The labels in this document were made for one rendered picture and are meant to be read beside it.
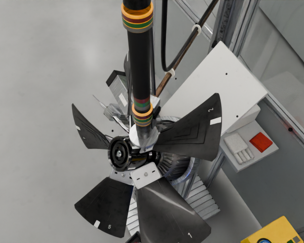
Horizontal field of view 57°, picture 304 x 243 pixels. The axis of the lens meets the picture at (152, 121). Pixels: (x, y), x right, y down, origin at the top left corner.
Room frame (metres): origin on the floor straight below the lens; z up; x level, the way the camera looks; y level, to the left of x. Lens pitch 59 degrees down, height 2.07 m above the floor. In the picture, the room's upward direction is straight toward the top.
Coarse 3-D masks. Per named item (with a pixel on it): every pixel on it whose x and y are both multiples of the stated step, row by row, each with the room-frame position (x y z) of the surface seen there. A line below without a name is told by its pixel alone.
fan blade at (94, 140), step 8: (72, 104) 0.64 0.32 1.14; (72, 112) 0.63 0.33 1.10; (80, 112) 0.59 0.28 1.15; (80, 120) 0.58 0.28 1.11; (80, 128) 0.58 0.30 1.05; (88, 128) 0.54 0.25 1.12; (96, 128) 0.51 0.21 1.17; (80, 136) 0.57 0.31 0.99; (88, 136) 0.54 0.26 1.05; (96, 136) 0.51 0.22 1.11; (104, 136) 0.48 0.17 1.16; (88, 144) 0.54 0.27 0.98; (96, 144) 0.52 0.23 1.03; (104, 144) 0.49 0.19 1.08
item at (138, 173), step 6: (150, 162) 0.37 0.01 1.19; (138, 168) 0.35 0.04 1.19; (144, 168) 0.35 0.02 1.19; (150, 168) 0.35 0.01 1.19; (156, 168) 0.35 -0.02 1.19; (132, 174) 0.33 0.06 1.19; (138, 174) 0.33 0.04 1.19; (150, 174) 0.33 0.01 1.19; (156, 174) 0.33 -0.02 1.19; (138, 180) 0.31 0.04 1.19; (144, 180) 0.31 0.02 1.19; (150, 180) 0.31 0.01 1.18; (138, 186) 0.29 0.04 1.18
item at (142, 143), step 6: (156, 102) 0.36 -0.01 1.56; (156, 108) 0.35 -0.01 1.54; (156, 114) 0.34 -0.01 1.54; (132, 126) 0.35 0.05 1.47; (132, 132) 0.33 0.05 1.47; (156, 132) 0.33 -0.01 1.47; (132, 138) 0.31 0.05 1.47; (138, 138) 0.31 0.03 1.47; (150, 138) 0.31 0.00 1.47; (156, 138) 0.31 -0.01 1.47; (138, 144) 0.30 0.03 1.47; (144, 144) 0.30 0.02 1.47; (150, 144) 0.30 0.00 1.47
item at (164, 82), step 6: (216, 0) 0.71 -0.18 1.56; (210, 12) 0.67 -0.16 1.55; (192, 42) 0.55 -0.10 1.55; (186, 48) 0.52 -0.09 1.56; (180, 60) 0.49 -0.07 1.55; (174, 66) 0.46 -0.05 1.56; (168, 72) 0.44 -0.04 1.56; (168, 78) 0.43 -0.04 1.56; (162, 84) 0.41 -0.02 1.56; (156, 90) 0.39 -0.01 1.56; (162, 90) 0.39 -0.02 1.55; (156, 96) 0.37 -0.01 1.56
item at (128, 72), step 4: (128, 52) 0.71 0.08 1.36; (128, 56) 0.69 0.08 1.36; (124, 60) 0.74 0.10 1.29; (128, 60) 0.68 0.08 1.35; (124, 64) 0.73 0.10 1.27; (128, 64) 0.66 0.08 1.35; (124, 68) 0.73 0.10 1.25; (128, 68) 0.65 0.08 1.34; (128, 72) 0.63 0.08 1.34; (128, 76) 0.62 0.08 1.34; (128, 80) 0.61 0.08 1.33; (128, 84) 0.59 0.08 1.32; (128, 88) 0.58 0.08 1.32; (128, 92) 0.57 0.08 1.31; (128, 96) 0.56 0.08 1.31; (128, 100) 0.55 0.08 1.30; (128, 104) 0.54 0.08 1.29; (128, 108) 0.52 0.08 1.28; (128, 112) 0.51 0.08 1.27
